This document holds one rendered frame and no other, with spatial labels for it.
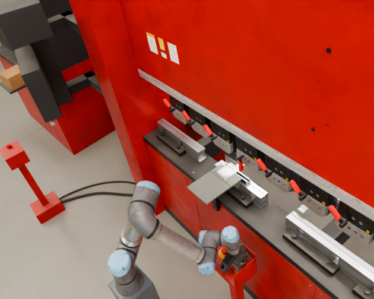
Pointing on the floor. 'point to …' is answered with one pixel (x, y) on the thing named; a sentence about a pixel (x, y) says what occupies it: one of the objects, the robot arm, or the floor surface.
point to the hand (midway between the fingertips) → (236, 270)
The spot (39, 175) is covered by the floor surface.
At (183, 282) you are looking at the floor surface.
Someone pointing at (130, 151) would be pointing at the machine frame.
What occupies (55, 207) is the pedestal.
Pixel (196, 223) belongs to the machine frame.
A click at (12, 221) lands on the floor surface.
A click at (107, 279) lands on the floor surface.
